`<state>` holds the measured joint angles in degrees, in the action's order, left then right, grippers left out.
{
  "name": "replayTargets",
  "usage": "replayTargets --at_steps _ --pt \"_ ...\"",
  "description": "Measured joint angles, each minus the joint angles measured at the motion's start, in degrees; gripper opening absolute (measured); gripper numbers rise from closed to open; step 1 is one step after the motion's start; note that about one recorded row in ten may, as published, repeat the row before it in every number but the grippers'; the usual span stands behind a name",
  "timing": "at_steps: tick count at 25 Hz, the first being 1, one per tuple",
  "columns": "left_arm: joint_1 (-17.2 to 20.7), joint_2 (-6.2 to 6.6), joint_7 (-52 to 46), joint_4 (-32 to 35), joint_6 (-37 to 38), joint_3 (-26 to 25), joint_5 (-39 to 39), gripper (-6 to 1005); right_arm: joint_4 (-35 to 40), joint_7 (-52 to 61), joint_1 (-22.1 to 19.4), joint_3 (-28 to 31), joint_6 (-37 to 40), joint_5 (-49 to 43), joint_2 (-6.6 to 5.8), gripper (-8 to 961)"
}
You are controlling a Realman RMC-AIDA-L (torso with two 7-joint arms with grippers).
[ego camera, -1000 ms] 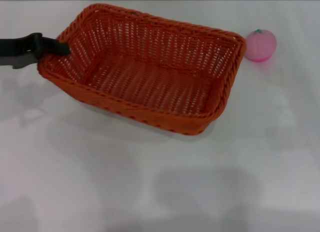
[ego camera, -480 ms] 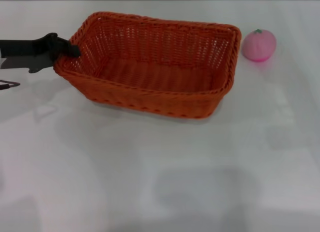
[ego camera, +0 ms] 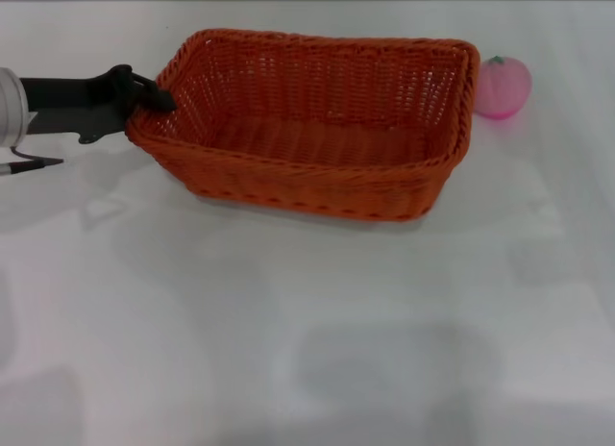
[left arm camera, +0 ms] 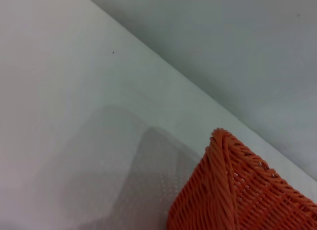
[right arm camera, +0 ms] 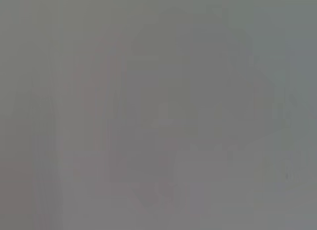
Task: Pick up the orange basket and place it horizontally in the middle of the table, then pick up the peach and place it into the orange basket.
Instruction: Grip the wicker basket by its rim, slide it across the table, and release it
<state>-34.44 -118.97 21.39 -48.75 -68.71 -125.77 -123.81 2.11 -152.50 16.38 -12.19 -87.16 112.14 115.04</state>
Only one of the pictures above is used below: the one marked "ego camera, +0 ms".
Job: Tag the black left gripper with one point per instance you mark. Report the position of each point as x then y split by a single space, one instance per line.
62 92

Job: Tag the orange woven rectangular basket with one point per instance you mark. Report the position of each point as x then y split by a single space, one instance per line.
312 191

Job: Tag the silver black-tipped rod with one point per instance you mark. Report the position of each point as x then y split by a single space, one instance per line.
29 167

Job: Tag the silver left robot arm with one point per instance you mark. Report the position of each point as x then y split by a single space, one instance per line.
9 109

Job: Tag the pink peach toy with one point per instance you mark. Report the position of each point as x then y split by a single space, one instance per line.
504 88

